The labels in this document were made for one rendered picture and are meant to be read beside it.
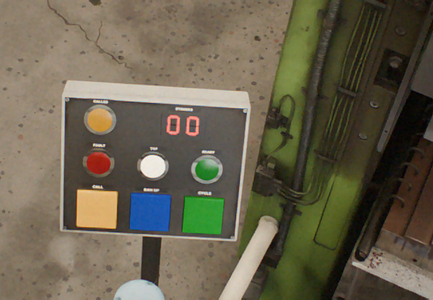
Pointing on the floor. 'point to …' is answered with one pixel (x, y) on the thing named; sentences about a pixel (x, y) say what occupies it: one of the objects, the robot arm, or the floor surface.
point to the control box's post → (151, 258)
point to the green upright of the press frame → (338, 230)
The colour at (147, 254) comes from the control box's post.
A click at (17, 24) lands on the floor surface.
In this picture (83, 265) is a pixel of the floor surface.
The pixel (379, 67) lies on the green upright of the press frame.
